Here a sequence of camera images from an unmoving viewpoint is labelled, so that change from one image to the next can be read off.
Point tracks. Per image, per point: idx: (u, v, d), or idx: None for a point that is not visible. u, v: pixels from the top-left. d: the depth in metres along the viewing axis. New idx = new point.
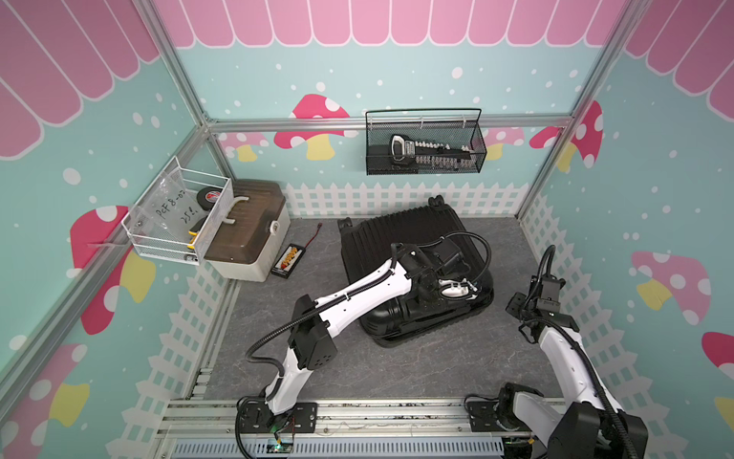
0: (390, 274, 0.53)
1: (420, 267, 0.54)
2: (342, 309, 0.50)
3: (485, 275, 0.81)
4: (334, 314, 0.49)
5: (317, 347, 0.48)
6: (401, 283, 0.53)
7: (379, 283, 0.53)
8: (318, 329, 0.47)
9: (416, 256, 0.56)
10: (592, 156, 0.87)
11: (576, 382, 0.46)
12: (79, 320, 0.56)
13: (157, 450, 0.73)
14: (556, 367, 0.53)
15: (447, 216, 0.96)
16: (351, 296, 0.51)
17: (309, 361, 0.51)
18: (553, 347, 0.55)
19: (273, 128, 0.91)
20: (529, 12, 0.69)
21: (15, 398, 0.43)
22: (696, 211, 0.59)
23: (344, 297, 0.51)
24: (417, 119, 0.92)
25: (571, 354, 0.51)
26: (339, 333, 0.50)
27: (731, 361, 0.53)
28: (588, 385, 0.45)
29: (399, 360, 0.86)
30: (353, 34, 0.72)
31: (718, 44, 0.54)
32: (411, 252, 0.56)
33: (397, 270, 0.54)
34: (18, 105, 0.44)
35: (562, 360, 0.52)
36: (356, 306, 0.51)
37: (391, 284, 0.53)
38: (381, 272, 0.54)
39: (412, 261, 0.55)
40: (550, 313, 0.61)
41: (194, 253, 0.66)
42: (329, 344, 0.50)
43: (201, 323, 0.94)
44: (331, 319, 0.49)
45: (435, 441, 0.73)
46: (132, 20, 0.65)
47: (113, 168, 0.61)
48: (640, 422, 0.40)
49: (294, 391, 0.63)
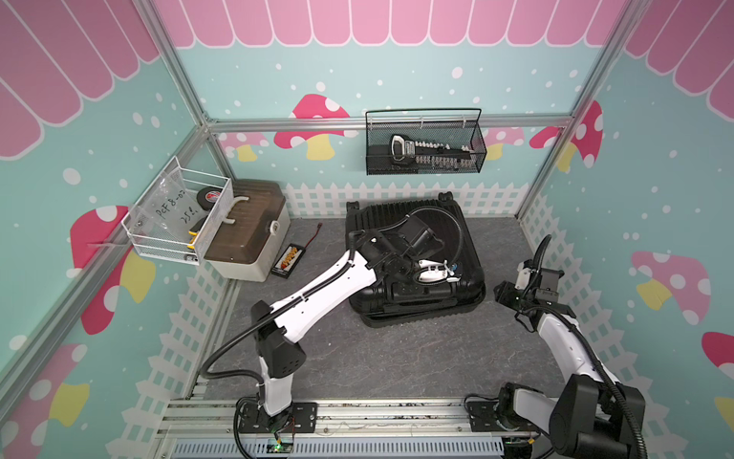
0: (349, 267, 0.49)
1: (381, 254, 0.49)
2: (299, 312, 0.46)
3: (480, 273, 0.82)
4: (291, 318, 0.45)
5: (278, 356, 0.45)
6: (361, 275, 0.49)
7: (341, 277, 0.48)
8: (274, 338, 0.44)
9: (377, 243, 0.51)
10: (591, 156, 0.87)
11: (575, 360, 0.48)
12: (79, 320, 0.56)
13: (157, 450, 0.73)
14: (556, 350, 0.54)
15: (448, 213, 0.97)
16: (309, 296, 0.47)
17: (275, 371, 0.48)
18: (551, 332, 0.57)
19: (272, 128, 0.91)
20: (529, 12, 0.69)
21: (15, 397, 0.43)
22: (696, 211, 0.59)
23: (300, 298, 0.47)
24: (417, 119, 0.92)
25: (569, 336, 0.53)
26: (301, 337, 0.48)
27: (731, 361, 0.53)
28: (585, 360, 0.47)
29: (399, 360, 0.86)
30: (353, 34, 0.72)
31: (718, 44, 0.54)
32: (372, 239, 0.51)
33: (356, 261, 0.49)
34: (18, 105, 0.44)
35: (561, 342, 0.53)
36: (314, 307, 0.47)
37: (352, 277, 0.48)
38: (341, 265, 0.49)
39: (373, 249, 0.50)
40: (549, 301, 0.63)
41: (194, 253, 0.66)
42: (290, 350, 0.46)
43: (201, 322, 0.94)
44: (288, 325, 0.45)
45: (435, 441, 0.73)
46: (132, 19, 0.69)
47: (113, 168, 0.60)
48: (637, 393, 0.42)
49: (286, 391, 0.62)
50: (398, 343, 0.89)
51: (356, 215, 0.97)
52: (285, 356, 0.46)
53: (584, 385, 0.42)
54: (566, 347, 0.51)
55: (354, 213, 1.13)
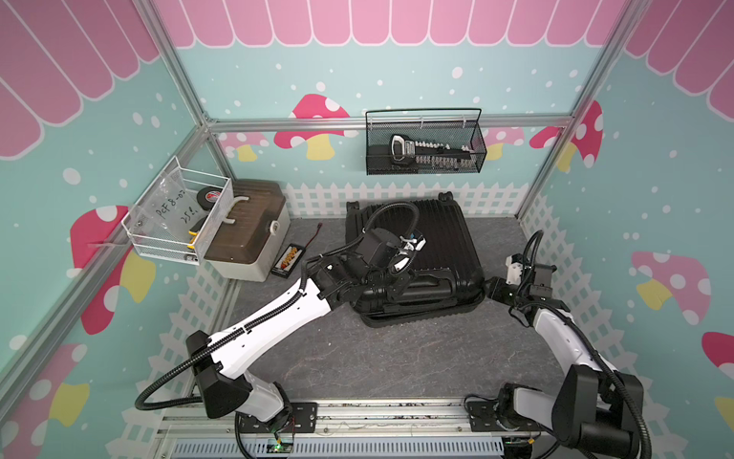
0: (298, 297, 0.45)
1: (335, 283, 0.46)
2: (240, 345, 0.42)
3: (480, 273, 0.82)
4: (229, 352, 0.41)
5: (214, 394, 0.40)
6: (313, 307, 0.45)
7: (288, 309, 0.44)
8: (207, 374, 0.39)
9: (332, 270, 0.48)
10: (591, 156, 0.87)
11: (572, 350, 0.49)
12: (80, 320, 0.56)
13: (157, 450, 0.73)
14: (553, 342, 0.55)
15: (448, 214, 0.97)
16: (251, 329, 0.43)
17: (209, 409, 0.42)
18: (547, 325, 0.58)
19: (272, 127, 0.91)
20: (529, 13, 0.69)
21: (15, 397, 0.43)
22: (696, 211, 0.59)
23: (242, 332, 0.42)
24: (417, 119, 0.92)
25: (565, 328, 0.54)
26: (242, 369, 0.43)
27: (731, 361, 0.53)
28: (583, 352, 0.48)
29: (399, 360, 0.86)
30: (353, 34, 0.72)
31: (719, 44, 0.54)
32: (328, 266, 0.48)
33: (308, 291, 0.46)
34: (18, 105, 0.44)
35: (557, 334, 0.54)
36: (257, 339, 0.42)
37: (301, 309, 0.44)
38: (291, 294, 0.46)
39: (328, 277, 0.47)
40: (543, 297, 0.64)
41: (194, 253, 0.66)
42: (227, 387, 0.41)
43: (201, 322, 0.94)
44: (225, 360, 0.40)
45: (434, 441, 0.73)
46: (132, 19, 0.69)
47: (113, 168, 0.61)
48: (636, 379, 0.43)
49: (273, 398, 0.61)
50: (398, 343, 0.89)
51: (357, 216, 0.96)
52: (222, 391, 0.41)
53: (585, 376, 0.43)
54: (563, 339, 0.52)
55: (354, 212, 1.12)
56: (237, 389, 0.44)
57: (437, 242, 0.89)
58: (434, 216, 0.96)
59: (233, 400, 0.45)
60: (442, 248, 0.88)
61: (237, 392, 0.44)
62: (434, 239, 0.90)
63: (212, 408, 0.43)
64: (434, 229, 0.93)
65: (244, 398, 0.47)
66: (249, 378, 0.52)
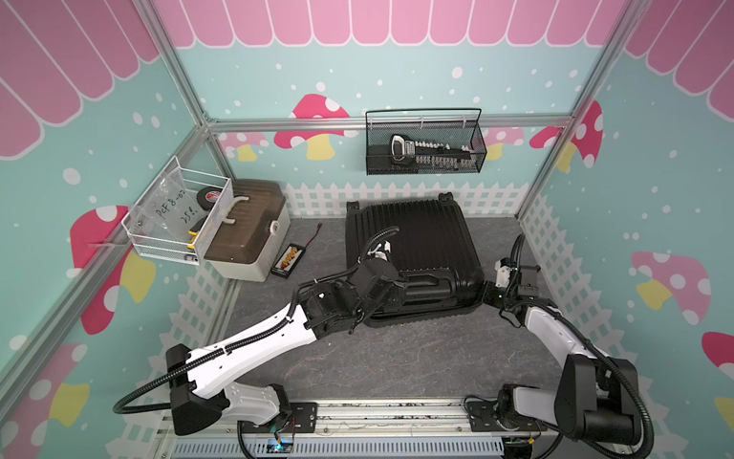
0: (285, 324, 0.44)
1: (325, 314, 0.45)
2: (216, 366, 0.41)
3: (480, 273, 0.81)
4: (205, 372, 0.40)
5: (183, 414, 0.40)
6: (296, 335, 0.44)
7: (271, 336, 0.43)
8: (180, 393, 0.38)
9: (323, 299, 0.47)
10: (591, 156, 0.87)
11: (568, 343, 0.50)
12: (79, 320, 0.56)
13: (157, 450, 0.73)
14: (547, 339, 0.56)
15: (448, 214, 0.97)
16: (231, 351, 0.42)
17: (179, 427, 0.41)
18: (538, 322, 0.60)
19: (273, 127, 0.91)
20: (529, 13, 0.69)
21: (14, 398, 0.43)
22: (696, 211, 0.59)
23: (222, 352, 0.42)
24: (417, 119, 0.92)
25: (555, 323, 0.55)
26: (216, 390, 0.42)
27: (731, 361, 0.53)
28: (576, 342, 0.49)
29: (399, 360, 0.86)
30: (353, 34, 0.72)
31: (718, 44, 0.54)
32: (319, 295, 0.47)
33: (295, 317, 0.45)
34: (19, 105, 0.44)
35: (550, 330, 0.56)
36: (236, 362, 0.41)
37: (286, 336, 0.44)
38: (278, 318, 0.45)
39: (318, 306, 0.46)
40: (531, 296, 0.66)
41: (194, 253, 0.66)
42: (197, 408, 0.40)
43: (201, 322, 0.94)
44: (199, 379, 0.40)
45: (435, 441, 0.73)
46: (132, 19, 0.69)
47: (113, 168, 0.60)
48: (629, 363, 0.44)
49: (267, 404, 0.60)
50: (398, 343, 0.89)
51: (356, 217, 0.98)
52: (192, 411, 0.40)
53: (582, 365, 0.44)
54: (556, 334, 0.53)
55: (354, 212, 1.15)
56: (209, 410, 0.43)
57: (437, 244, 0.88)
58: (435, 216, 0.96)
59: (205, 418, 0.44)
60: (441, 250, 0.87)
61: (208, 413, 0.43)
62: (434, 241, 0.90)
63: (182, 426, 0.42)
64: (433, 230, 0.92)
65: (217, 416, 0.46)
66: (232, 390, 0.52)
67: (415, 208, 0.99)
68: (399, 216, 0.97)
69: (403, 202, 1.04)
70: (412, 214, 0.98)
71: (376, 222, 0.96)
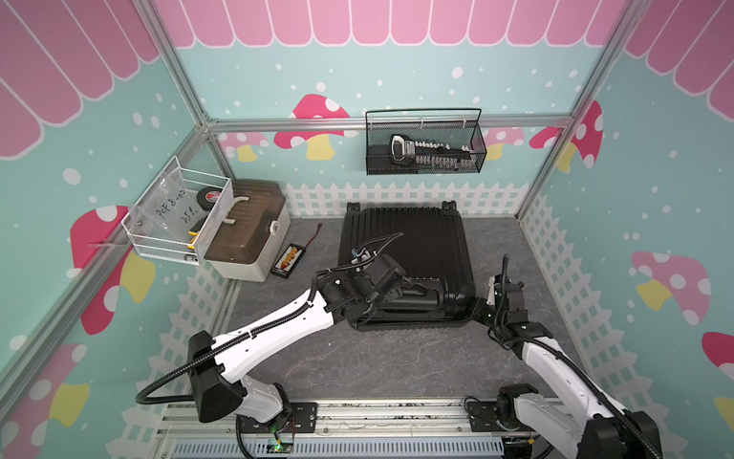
0: (306, 308, 0.46)
1: (342, 297, 0.48)
2: (244, 349, 0.42)
3: (470, 287, 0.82)
4: (232, 356, 0.41)
5: (210, 398, 0.40)
6: (318, 317, 0.46)
7: (294, 318, 0.45)
8: (208, 377, 0.39)
9: (339, 285, 0.49)
10: (592, 156, 0.87)
11: (579, 395, 0.47)
12: (80, 319, 0.55)
13: (157, 450, 0.73)
14: (550, 380, 0.54)
15: (447, 221, 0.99)
16: (257, 335, 0.43)
17: (202, 413, 0.42)
18: (540, 362, 0.56)
19: (273, 127, 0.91)
20: (529, 13, 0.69)
21: (15, 398, 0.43)
22: (696, 211, 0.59)
23: (248, 336, 0.43)
24: (417, 119, 0.92)
25: (559, 365, 0.52)
26: (241, 374, 0.44)
27: (731, 361, 0.53)
28: (589, 395, 0.46)
29: (399, 360, 0.86)
30: (353, 34, 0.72)
31: (718, 44, 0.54)
32: (334, 281, 0.50)
33: (315, 302, 0.47)
34: (18, 105, 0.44)
35: (553, 372, 0.53)
36: (263, 344, 0.43)
37: (308, 319, 0.46)
38: (299, 303, 0.47)
39: (335, 292, 0.49)
40: (523, 326, 0.62)
41: (194, 253, 0.66)
42: (224, 392, 0.41)
43: (201, 322, 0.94)
44: (226, 362, 0.41)
45: (435, 441, 0.73)
46: (132, 19, 0.69)
47: (113, 168, 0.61)
48: (646, 416, 0.42)
49: (272, 399, 0.61)
50: (398, 343, 0.89)
51: (351, 218, 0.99)
52: (219, 394, 0.41)
53: (603, 430, 0.41)
54: (563, 382, 0.50)
55: (353, 213, 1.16)
56: (232, 395, 0.44)
57: (430, 251, 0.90)
58: (430, 223, 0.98)
59: (226, 404, 0.44)
60: (435, 258, 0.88)
61: (231, 398, 0.44)
62: (429, 247, 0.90)
63: (205, 413, 0.42)
64: (428, 238, 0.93)
65: (238, 402, 0.46)
66: (245, 382, 0.52)
67: (409, 215, 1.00)
68: (396, 221, 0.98)
69: (399, 207, 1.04)
70: (407, 220, 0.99)
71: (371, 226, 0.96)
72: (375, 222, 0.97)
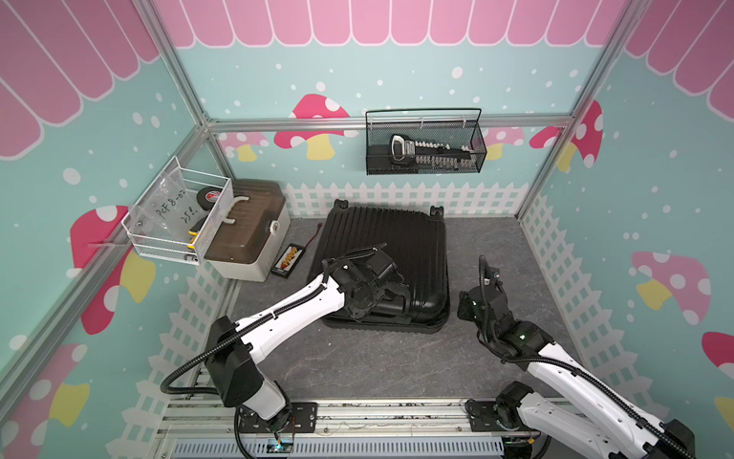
0: (321, 289, 0.51)
1: (352, 280, 0.53)
2: (268, 329, 0.45)
3: (439, 295, 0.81)
4: (258, 335, 0.44)
5: (239, 378, 0.42)
6: (334, 298, 0.51)
7: (312, 298, 0.49)
8: (239, 354, 0.41)
9: (348, 270, 0.54)
10: (592, 156, 0.87)
11: (616, 421, 0.44)
12: (80, 319, 0.55)
13: (157, 450, 0.73)
14: (572, 399, 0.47)
15: (429, 225, 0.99)
16: (279, 316, 0.46)
17: (226, 398, 0.43)
18: (557, 382, 0.51)
19: (272, 127, 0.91)
20: (529, 13, 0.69)
21: (15, 397, 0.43)
22: (696, 211, 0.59)
23: (270, 316, 0.46)
24: (417, 119, 0.92)
25: (582, 384, 0.48)
26: (265, 356, 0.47)
27: (730, 361, 0.53)
28: (625, 419, 0.43)
29: (399, 360, 0.86)
30: (353, 34, 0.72)
31: (718, 44, 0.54)
32: (343, 266, 0.55)
33: (329, 284, 0.52)
34: (19, 105, 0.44)
35: (578, 395, 0.48)
36: (284, 325, 0.46)
37: (323, 299, 0.50)
38: (313, 287, 0.51)
39: (345, 274, 0.53)
40: (521, 336, 0.55)
41: (194, 253, 0.66)
42: (249, 373, 0.43)
43: (200, 322, 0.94)
44: (253, 341, 0.43)
45: (435, 441, 0.73)
46: (132, 19, 0.69)
47: (113, 168, 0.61)
48: (681, 426, 0.41)
49: (276, 394, 0.61)
50: (398, 343, 0.89)
51: (337, 215, 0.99)
52: (248, 374, 0.43)
53: None
54: (594, 405, 0.46)
55: (340, 211, 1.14)
56: (256, 377, 0.46)
57: (405, 251, 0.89)
58: (412, 226, 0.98)
59: (250, 386, 0.46)
60: (411, 259, 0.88)
61: (254, 381, 0.46)
62: (409, 248, 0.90)
63: (229, 397, 0.44)
64: (407, 239, 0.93)
65: (259, 386, 0.48)
66: None
67: (392, 215, 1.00)
68: (377, 222, 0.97)
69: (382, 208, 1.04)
70: (387, 220, 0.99)
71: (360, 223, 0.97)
72: (356, 221, 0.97)
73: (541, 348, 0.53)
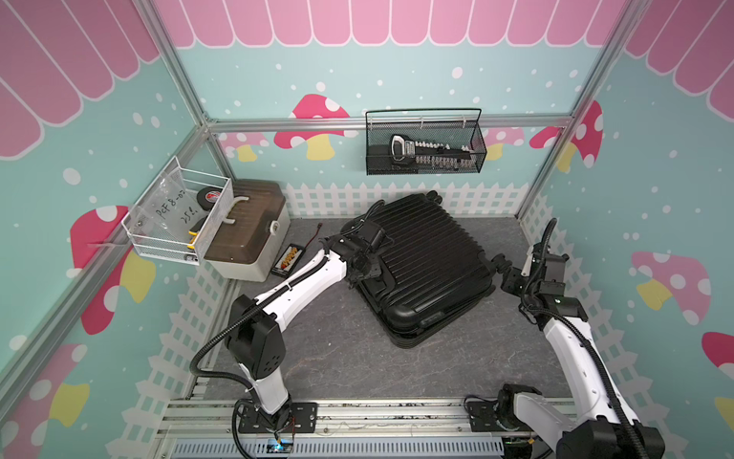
0: (326, 260, 0.56)
1: (350, 252, 0.58)
2: (286, 298, 0.49)
3: (420, 314, 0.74)
4: (279, 305, 0.48)
5: (267, 346, 0.46)
6: (337, 267, 0.56)
7: (318, 270, 0.54)
8: (265, 323, 0.45)
9: (345, 242, 0.60)
10: (592, 156, 0.87)
11: (590, 389, 0.44)
12: (80, 320, 0.56)
13: (157, 450, 0.73)
14: (563, 365, 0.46)
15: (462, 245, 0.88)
16: (293, 285, 0.51)
17: (258, 368, 0.47)
18: (561, 345, 0.51)
19: (272, 128, 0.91)
20: (529, 13, 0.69)
21: (15, 397, 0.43)
22: (696, 211, 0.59)
23: (287, 287, 0.50)
24: (417, 119, 0.92)
25: (582, 353, 0.48)
26: (287, 325, 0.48)
27: (730, 361, 0.53)
28: (601, 395, 0.43)
29: (399, 360, 0.86)
30: (353, 34, 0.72)
31: (718, 44, 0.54)
32: (340, 240, 0.60)
33: (332, 256, 0.57)
34: (18, 105, 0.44)
35: (572, 359, 0.48)
36: (300, 295, 0.50)
37: (329, 269, 0.55)
38: (316, 261, 0.55)
39: (344, 248, 0.59)
40: (556, 299, 0.56)
41: (194, 253, 0.66)
42: (277, 338, 0.47)
43: (201, 323, 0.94)
44: (277, 311, 0.47)
45: (434, 441, 0.73)
46: (132, 19, 0.69)
47: (113, 169, 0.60)
48: (655, 432, 0.39)
49: (278, 386, 0.62)
50: None
51: (399, 205, 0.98)
52: (273, 342, 0.47)
53: (601, 432, 0.39)
54: (578, 372, 0.46)
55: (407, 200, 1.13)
56: (280, 343, 0.49)
57: (423, 255, 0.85)
58: (452, 243, 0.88)
59: (274, 357, 0.49)
60: (420, 261, 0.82)
61: (278, 349, 0.49)
62: (423, 253, 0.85)
63: (260, 368, 0.47)
64: (426, 246, 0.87)
65: (280, 357, 0.51)
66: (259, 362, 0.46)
67: (434, 216, 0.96)
68: (403, 216, 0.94)
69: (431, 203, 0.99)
70: (422, 220, 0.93)
71: (404, 212, 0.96)
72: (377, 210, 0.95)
73: (570, 317, 0.53)
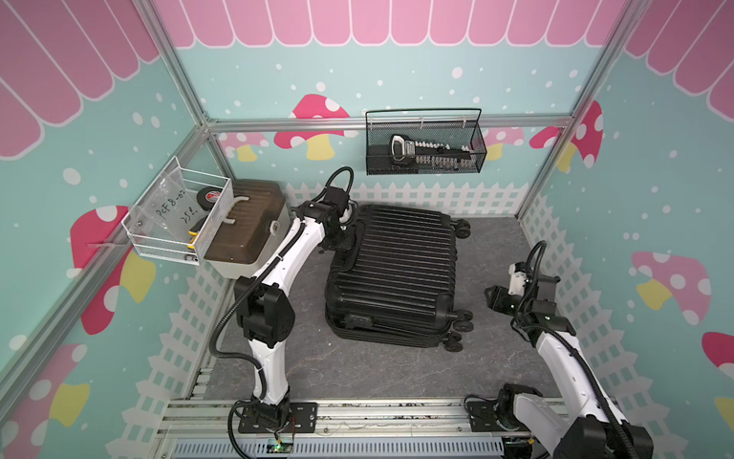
0: (304, 226, 0.60)
1: (322, 214, 0.62)
2: (281, 268, 0.53)
3: (350, 307, 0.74)
4: (276, 274, 0.52)
5: (279, 313, 0.51)
6: (315, 228, 0.60)
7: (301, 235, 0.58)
8: (271, 293, 0.50)
9: (314, 207, 0.63)
10: (591, 156, 0.87)
11: (579, 393, 0.46)
12: (80, 320, 0.56)
13: (156, 450, 0.73)
14: (556, 376, 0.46)
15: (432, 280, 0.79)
16: (284, 255, 0.55)
17: (277, 333, 0.53)
18: (552, 356, 0.54)
19: (273, 127, 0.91)
20: (529, 13, 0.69)
21: (15, 397, 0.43)
22: (696, 211, 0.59)
23: (278, 257, 0.55)
24: (417, 119, 0.92)
25: (571, 360, 0.51)
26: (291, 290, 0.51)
27: (731, 361, 0.53)
28: (591, 396, 0.45)
29: (399, 360, 0.86)
30: (353, 34, 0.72)
31: (718, 44, 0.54)
32: (310, 205, 0.64)
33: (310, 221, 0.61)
34: (17, 105, 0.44)
35: (560, 365, 0.52)
36: (292, 260, 0.55)
37: (310, 232, 0.59)
38: (295, 229, 0.59)
39: (316, 211, 0.62)
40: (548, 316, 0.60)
41: (194, 253, 0.66)
42: (286, 304, 0.53)
43: (201, 322, 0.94)
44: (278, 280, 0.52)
45: (434, 441, 0.73)
46: (132, 19, 0.69)
47: (113, 168, 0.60)
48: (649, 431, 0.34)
49: (282, 375, 0.66)
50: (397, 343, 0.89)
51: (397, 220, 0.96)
52: (283, 310, 0.52)
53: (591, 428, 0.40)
54: (569, 378, 0.49)
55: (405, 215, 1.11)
56: (290, 310, 0.55)
57: (396, 256, 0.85)
58: (440, 273, 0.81)
59: (289, 320, 0.56)
60: (390, 261, 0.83)
61: (291, 315, 0.56)
62: (396, 257, 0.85)
63: (278, 334, 0.53)
64: (400, 251, 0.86)
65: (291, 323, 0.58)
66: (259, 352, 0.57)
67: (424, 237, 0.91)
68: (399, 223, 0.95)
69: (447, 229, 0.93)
70: (420, 229, 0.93)
71: (399, 222, 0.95)
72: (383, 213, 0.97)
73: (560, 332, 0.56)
